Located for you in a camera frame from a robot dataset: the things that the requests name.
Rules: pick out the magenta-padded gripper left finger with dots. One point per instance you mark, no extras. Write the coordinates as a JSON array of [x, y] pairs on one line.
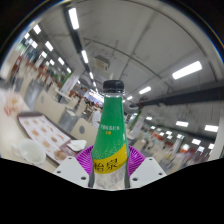
[[71, 170]]

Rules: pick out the ceiling air conditioner unit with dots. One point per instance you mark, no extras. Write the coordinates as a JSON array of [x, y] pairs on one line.
[[102, 62]]

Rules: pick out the clear plastic cup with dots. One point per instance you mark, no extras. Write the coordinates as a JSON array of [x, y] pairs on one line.
[[31, 151]]

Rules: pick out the brown tray with paper liner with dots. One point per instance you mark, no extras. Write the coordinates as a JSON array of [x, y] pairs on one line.
[[41, 131]]

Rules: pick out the long ceiling lights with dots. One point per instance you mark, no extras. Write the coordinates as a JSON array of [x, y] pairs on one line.
[[186, 70]]

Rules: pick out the green drink bottle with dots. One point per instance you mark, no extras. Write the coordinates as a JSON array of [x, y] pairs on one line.
[[110, 133]]

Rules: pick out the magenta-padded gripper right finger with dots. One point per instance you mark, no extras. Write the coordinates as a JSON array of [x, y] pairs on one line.
[[146, 171]]

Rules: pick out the beige seat back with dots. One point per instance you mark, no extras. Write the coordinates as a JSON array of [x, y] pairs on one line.
[[50, 106], [83, 131]]

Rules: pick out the white crumpled napkin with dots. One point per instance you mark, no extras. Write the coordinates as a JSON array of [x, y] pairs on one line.
[[77, 144]]

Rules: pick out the person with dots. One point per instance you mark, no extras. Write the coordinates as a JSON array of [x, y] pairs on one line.
[[96, 117]]

